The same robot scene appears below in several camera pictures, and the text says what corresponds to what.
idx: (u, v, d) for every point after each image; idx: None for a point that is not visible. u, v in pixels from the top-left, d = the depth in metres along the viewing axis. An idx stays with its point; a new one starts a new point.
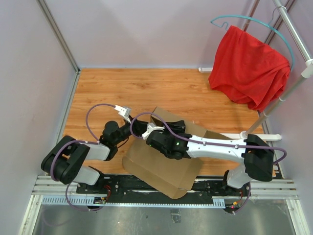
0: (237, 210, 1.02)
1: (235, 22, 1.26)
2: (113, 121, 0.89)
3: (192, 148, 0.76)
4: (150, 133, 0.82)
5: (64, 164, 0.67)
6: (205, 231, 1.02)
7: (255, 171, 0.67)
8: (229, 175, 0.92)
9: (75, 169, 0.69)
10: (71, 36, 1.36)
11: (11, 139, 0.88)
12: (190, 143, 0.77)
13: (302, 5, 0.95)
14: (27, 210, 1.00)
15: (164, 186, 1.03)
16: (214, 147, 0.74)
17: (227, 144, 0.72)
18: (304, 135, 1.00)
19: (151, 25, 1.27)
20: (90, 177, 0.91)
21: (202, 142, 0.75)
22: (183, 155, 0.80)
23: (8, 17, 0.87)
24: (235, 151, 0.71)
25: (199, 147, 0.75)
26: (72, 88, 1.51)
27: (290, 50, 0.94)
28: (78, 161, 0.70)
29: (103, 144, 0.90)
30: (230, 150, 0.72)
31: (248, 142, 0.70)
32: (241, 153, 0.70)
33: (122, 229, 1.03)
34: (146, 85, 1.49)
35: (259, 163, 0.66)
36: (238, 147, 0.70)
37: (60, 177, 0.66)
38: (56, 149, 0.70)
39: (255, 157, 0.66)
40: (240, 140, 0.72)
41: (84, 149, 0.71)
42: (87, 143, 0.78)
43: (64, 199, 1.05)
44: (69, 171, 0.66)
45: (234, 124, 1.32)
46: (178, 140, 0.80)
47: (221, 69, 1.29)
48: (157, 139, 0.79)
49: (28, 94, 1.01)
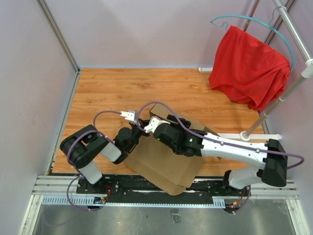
0: (237, 210, 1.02)
1: (235, 22, 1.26)
2: (128, 129, 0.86)
3: (208, 147, 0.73)
4: (159, 128, 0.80)
5: (81, 149, 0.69)
6: (205, 231, 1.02)
7: (272, 176, 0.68)
8: (234, 176, 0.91)
9: (89, 157, 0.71)
10: (71, 36, 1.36)
11: (11, 139, 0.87)
12: (205, 141, 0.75)
13: (302, 5, 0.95)
14: (27, 210, 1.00)
15: (165, 183, 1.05)
16: (232, 148, 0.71)
17: (248, 147, 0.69)
18: (304, 134, 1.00)
19: (151, 25, 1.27)
20: (93, 174, 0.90)
21: (220, 141, 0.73)
22: (195, 152, 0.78)
23: (8, 16, 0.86)
24: (257, 155, 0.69)
25: (215, 147, 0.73)
26: (72, 88, 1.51)
27: (290, 50, 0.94)
28: (96, 151, 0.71)
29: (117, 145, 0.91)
30: (250, 153, 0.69)
31: (269, 147, 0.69)
32: (262, 158, 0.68)
33: (122, 229, 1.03)
34: (146, 85, 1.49)
35: (279, 169, 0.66)
36: (260, 151, 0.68)
37: (74, 161, 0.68)
38: (79, 133, 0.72)
39: (276, 163, 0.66)
40: (261, 144, 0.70)
41: (104, 140, 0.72)
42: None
43: (64, 199, 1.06)
44: (83, 157, 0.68)
45: (234, 124, 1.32)
46: (191, 137, 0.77)
47: (221, 69, 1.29)
48: (167, 133, 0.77)
49: (28, 94, 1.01)
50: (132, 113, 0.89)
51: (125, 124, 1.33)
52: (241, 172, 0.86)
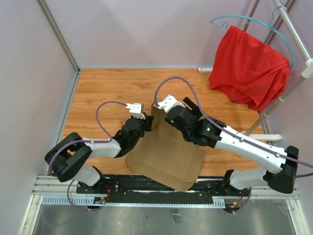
0: (237, 210, 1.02)
1: (235, 22, 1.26)
2: (136, 121, 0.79)
3: (226, 140, 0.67)
4: (175, 110, 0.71)
5: (63, 163, 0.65)
6: (205, 231, 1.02)
7: (284, 182, 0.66)
8: (236, 176, 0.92)
9: (75, 170, 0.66)
10: (71, 36, 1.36)
11: (11, 139, 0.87)
12: (222, 133, 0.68)
13: (302, 5, 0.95)
14: (27, 210, 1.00)
15: (167, 179, 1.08)
16: (251, 146, 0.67)
17: (268, 149, 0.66)
18: (304, 134, 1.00)
19: (151, 25, 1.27)
20: (90, 177, 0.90)
21: (239, 137, 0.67)
22: (208, 143, 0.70)
23: (8, 16, 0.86)
24: (276, 159, 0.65)
25: (234, 142, 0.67)
26: (72, 87, 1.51)
27: (290, 50, 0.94)
28: (79, 163, 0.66)
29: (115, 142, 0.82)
30: (268, 156, 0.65)
31: (289, 154, 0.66)
32: (280, 164, 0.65)
33: (122, 229, 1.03)
34: (146, 85, 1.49)
35: (294, 177, 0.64)
36: (279, 155, 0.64)
37: (58, 174, 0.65)
38: (60, 146, 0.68)
39: (293, 171, 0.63)
40: (280, 149, 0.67)
41: (86, 151, 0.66)
42: (93, 142, 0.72)
43: (64, 199, 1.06)
44: (67, 171, 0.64)
45: (234, 124, 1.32)
46: (209, 126, 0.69)
47: (221, 69, 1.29)
48: (184, 117, 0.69)
49: (28, 94, 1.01)
50: (139, 106, 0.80)
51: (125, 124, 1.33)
52: (245, 173, 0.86)
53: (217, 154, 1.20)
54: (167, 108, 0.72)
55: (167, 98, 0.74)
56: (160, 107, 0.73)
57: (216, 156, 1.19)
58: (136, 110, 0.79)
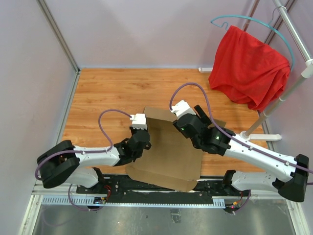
0: (237, 210, 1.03)
1: (235, 22, 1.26)
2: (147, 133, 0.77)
3: (236, 149, 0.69)
4: (186, 117, 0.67)
5: (50, 171, 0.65)
6: (205, 231, 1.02)
7: (295, 190, 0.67)
8: (240, 176, 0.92)
9: (60, 179, 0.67)
10: (72, 36, 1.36)
11: (11, 139, 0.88)
12: (232, 141, 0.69)
13: (302, 5, 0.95)
14: (27, 210, 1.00)
15: (174, 183, 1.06)
16: (259, 154, 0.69)
17: (278, 157, 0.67)
18: (304, 135, 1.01)
19: (151, 25, 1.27)
20: (86, 181, 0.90)
21: (249, 146, 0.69)
22: (217, 151, 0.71)
23: (8, 16, 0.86)
24: (285, 168, 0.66)
25: (243, 150, 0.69)
26: (72, 88, 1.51)
27: (290, 50, 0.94)
28: (64, 174, 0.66)
29: (115, 152, 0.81)
30: (278, 164, 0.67)
31: (298, 163, 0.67)
32: (290, 173, 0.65)
33: (122, 229, 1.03)
34: (146, 85, 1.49)
35: (304, 186, 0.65)
36: (289, 164, 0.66)
37: (44, 180, 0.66)
38: (51, 152, 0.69)
39: (303, 179, 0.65)
40: (290, 158, 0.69)
41: (72, 164, 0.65)
42: (84, 153, 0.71)
43: (65, 199, 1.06)
44: (52, 179, 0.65)
45: (234, 124, 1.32)
46: (218, 134, 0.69)
47: (221, 69, 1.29)
48: (195, 126, 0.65)
49: (28, 94, 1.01)
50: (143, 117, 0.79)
51: (125, 124, 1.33)
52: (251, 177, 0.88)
53: (217, 154, 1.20)
54: (179, 113, 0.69)
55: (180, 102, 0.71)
56: (173, 110, 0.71)
57: (216, 156, 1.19)
58: (140, 121, 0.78)
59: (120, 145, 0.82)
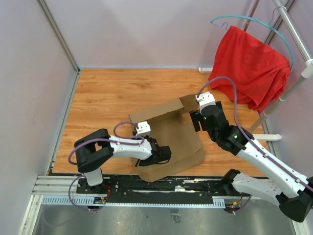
0: (237, 210, 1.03)
1: (235, 22, 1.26)
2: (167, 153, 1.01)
3: (250, 152, 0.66)
4: (211, 108, 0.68)
5: (84, 156, 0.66)
6: (205, 231, 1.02)
7: (296, 207, 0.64)
8: (243, 178, 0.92)
9: (94, 166, 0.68)
10: (72, 36, 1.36)
11: (11, 139, 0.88)
12: (248, 144, 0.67)
13: (302, 5, 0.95)
14: (27, 210, 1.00)
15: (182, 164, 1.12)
16: (273, 164, 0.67)
17: (290, 172, 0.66)
18: (304, 135, 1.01)
19: (151, 25, 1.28)
20: (93, 179, 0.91)
21: (264, 152, 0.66)
22: (231, 150, 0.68)
23: (8, 16, 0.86)
24: (294, 184, 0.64)
25: (257, 155, 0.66)
26: (72, 88, 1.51)
27: (289, 50, 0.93)
28: (98, 162, 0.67)
29: (146, 146, 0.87)
30: (287, 178, 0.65)
31: (310, 183, 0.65)
32: (297, 190, 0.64)
33: (122, 229, 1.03)
34: (146, 85, 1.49)
35: (308, 207, 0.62)
36: (300, 182, 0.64)
37: (78, 165, 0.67)
38: (87, 137, 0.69)
39: (310, 199, 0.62)
40: (302, 176, 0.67)
41: (106, 153, 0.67)
42: (119, 144, 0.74)
43: (65, 199, 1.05)
44: (85, 165, 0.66)
45: (232, 123, 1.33)
46: (237, 133, 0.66)
47: (221, 69, 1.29)
48: (218, 118, 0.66)
49: (28, 94, 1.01)
50: (146, 125, 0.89)
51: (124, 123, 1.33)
52: (255, 182, 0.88)
53: (217, 154, 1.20)
54: (203, 103, 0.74)
55: (205, 94, 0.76)
56: (198, 99, 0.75)
57: (216, 156, 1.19)
58: (145, 129, 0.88)
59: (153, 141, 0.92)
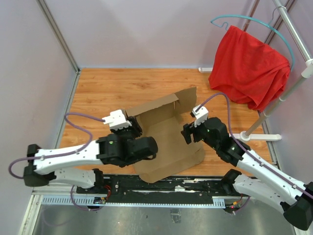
0: (237, 210, 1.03)
1: (235, 22, 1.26)
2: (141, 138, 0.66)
3: (247, 162, 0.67)
4: (214, 122, 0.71)
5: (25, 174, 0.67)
6: (205, 231, 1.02)
7: (295, 213, 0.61)
8: (245, 180, 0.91)
9: (35, 182, 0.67)
10: (72, 36, 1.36)
11: (11, 139, 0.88)
12: (245, 155, 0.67)
13: (303, 5, 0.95)
14: (27, 210, 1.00)
15: (182, 164, 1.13)
16: (270, 173, 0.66)
17: (286, 178, 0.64)
18: (304, 134, 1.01)
19: (151, 25, 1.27)
20: (83, 184, 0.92)
21: (260, 162, 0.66)
22: (231, 161, 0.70)
23: (8, 16, 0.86)
24: (292, 190, 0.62)
25: (254, 165, 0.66)
26: (72, 88, 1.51)
27: (290, 50, 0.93)
28: (33, 179, 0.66)
29: (91, 151, 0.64)
30: (284, 185, 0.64)
31: (307, 189, 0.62)
32: (295, 196, 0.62)
33: (122, 229, 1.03)
34: (146, 85, 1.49)
35: (308, 213, 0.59)
36: (297, 187, 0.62)
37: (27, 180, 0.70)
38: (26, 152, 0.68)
39: (308, 205, 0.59)
40: (299, 182, 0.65)
41: (29, 174, 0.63)
42: (43, 159, 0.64)
43: (65, 199, 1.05)
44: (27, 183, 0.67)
45: (233, 123, 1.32)
46: (234, 145, 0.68)
47: (221, 69, 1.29)
48: (221, 132, 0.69)
49: (28, 94, 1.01)
50: (120, 115, 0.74)
51: None
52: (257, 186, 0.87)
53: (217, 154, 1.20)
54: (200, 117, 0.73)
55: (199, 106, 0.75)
56: (195, 113, 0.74)
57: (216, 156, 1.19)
58: (117, 122, 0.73)
59: (108, 138, 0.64)
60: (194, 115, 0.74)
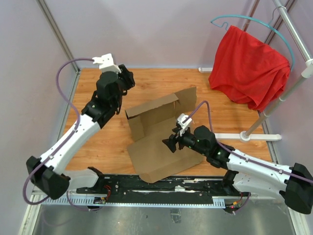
0: (237, 210, 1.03)
1: (235, 22, 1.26)
2: (106, 75, 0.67)
3: (234, 162, 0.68)
4: (204, 131, 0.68)
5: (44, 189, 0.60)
6: (205, 231, 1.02)
7: (293, 199, 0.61)
8: (243, 178, 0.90)
9: (59, 185, 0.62)
10: (72, 36, 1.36)
11: (11, 138, 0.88)
12: (231, 155, 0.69)
13: (303, 5, 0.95)
14: (27, 210, 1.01)
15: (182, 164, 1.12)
16: (257, 166, 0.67)
17: (271, 166, 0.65)
18: (304, 134, 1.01)
19: (151, 25, 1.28)
20: (87, 180, 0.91)
21: (245, 157, 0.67)
22: (220, 165, 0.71)
23: (8, 16, 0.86)
24: (279, 176, 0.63)
25: (240, 162, 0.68)
26: (72, 88, 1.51)
27: (290, 50, 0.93)
28: (56, 182, 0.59)
29: (86, 121, 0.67)
30: (272, 173, 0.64)
31: (294, 171, 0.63)
32: (284, 180, 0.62)
33: (122, 228, 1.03)
34: (146, 85, 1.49)
35: (302, 194, 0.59)
36: (283, 172, 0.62)
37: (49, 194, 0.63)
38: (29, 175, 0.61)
39: (298, 187, 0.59)
40: (285, 166, 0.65)
41: (49, 176, 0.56)
42: (53, 156, 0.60)
43: (64, 199, 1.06)
44: (52, 193, 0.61)
45: (233, 124, 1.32)
46: (219, 150, 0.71)
47: (221, 69, 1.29)
48: (212, 142, 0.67)
49: (29, 94, 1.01)
50: (108, 58, 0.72)
51: (125, 124, 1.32)
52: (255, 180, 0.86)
53: None
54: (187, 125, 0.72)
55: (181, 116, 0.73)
56: (183, 123, 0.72)
57: None
58: (106, 63, 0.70)
59: (88, 105, 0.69)
60: (182, 126, 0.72)
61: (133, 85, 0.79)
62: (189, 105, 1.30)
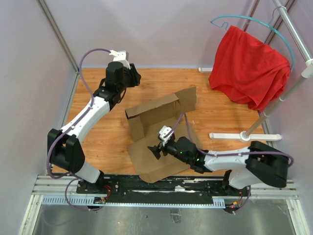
0: (237, 210, 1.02)
1: (235, 22, 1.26)
2: (112, 63, 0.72)
3: (208, 162, 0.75)
4: (186, 143, 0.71)
5: (63, 161, 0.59)
6: (205, 231, 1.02)
7: (263, 176, 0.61)
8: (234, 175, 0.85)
9: (78, 156, 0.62)
10: (72, 36, 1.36)
11: (11, 139, 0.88)
12: (207, 157, 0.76)
13: (303, 5, 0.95)
14: (27, 210, 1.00)
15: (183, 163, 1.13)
16: (224, 157, 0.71)
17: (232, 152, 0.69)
18: (304, 134, 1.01)
19: (151, 25, 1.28)
20: (90, 176, 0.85)
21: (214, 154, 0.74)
22: (203, 170, 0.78)
23: (8, 16, 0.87)
24: (240, 158, 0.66)
25: (213, 160, 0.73)
26: (72, 88, 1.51)
27: (290, 50, 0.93)
28: (77, 152, 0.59)
29: (100, 100, 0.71)
30: (235, 159, 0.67)
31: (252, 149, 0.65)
32: (244, 160, 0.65)
33: (122, 229, 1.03)
34: (146, 85, 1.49)
35: (265, 168, 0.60)
36: (242, 153, 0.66)
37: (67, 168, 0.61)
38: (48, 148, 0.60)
39: (257, 162, 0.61)
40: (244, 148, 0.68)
41: (73, 143, 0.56)
42: (74, 126, 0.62)
43: (63, 199, 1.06)
44: (72, 164, 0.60)
45: (233, 124, 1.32)
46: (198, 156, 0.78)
47: (221, 69, 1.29)
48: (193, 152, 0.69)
49: (28, 94, 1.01)
50: (123, 54, 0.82)
51: (125, 124, 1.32)
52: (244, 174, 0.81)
53: None
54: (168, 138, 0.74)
55: (163, 129, 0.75)
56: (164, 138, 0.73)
57: None
58: (121, 58, 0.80)
59: (99, 89, 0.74)
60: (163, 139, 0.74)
61: (137, 83, 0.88)
62: (189, 105, 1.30)
